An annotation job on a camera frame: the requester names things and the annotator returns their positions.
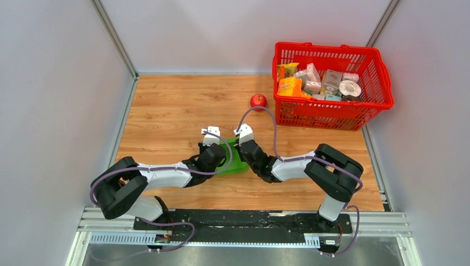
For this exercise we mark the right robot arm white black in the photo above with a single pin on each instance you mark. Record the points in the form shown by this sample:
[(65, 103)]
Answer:
[(335, 173)]

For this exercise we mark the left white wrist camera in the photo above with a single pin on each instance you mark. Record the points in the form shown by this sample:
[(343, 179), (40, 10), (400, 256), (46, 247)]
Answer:
[(211, 136)]

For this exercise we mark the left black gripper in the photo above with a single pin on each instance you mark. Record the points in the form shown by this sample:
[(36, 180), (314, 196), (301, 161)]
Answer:
[(202, 148)]

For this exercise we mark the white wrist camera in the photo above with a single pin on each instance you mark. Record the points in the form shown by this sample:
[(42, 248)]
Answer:
[(244, 133), (211, 136)]

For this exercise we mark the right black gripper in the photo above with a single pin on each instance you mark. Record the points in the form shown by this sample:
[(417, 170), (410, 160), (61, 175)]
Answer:
[(243, 159)]

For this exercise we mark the yellow snack bag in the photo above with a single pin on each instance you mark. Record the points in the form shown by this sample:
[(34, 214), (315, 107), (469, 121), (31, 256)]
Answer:
[(286, 70)]

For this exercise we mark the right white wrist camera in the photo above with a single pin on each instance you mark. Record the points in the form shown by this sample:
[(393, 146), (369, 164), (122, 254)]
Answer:
[(244, 133)]

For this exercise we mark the small pink white box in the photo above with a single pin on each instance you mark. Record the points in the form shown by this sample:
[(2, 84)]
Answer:
[(354, 77)]

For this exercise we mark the orange snack box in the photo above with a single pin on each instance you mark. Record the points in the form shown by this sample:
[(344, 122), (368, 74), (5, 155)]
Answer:
[(292, 87)]

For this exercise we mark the pink box in basket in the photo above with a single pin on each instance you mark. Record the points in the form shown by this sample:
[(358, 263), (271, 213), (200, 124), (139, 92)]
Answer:
[(312, 87)]

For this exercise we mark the pink white carton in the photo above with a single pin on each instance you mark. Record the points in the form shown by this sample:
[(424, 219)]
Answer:
[(312, 73)]

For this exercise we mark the white red box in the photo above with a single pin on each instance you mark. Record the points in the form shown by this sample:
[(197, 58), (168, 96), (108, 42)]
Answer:
[(331, 80)]

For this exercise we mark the red plastic basket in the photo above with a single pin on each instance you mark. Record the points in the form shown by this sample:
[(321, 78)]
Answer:
[(374, 80)]

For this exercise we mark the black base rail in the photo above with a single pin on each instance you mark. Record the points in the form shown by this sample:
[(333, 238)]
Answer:
[(245, 226)]

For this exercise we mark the red apple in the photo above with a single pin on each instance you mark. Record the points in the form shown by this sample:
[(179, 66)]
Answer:
[(258, 100)]

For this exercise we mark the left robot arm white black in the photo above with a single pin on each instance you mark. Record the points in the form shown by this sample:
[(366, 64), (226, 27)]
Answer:
[(119, 190)]

